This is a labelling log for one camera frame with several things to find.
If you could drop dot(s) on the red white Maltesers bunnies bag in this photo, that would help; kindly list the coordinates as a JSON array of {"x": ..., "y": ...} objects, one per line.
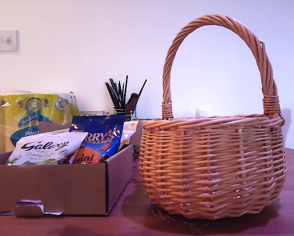
[{"x": 128, "y": 130}]

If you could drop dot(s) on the blue Terry's orange egg bag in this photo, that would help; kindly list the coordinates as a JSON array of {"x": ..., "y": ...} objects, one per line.
[{"x": 100, "y": 137}]

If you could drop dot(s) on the white Galaxy egg bag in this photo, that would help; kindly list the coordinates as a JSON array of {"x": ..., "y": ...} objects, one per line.
[{"x": 46, "y": 147}]

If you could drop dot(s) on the white Porlex box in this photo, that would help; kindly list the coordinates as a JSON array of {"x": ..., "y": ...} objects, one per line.
[{"x": 90, "y": 113}]

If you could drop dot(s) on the brown cardboard box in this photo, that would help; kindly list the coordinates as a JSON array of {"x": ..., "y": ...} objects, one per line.
[{"x": 51, "y": 189}]

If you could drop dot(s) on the yellow kitchen towel pack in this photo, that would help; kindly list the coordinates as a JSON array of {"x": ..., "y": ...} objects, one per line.
[{"x": 19, "y": 110}]

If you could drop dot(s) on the white wall switch plate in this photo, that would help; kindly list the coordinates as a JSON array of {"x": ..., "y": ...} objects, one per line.
[{"x": 4, "y": 40}]

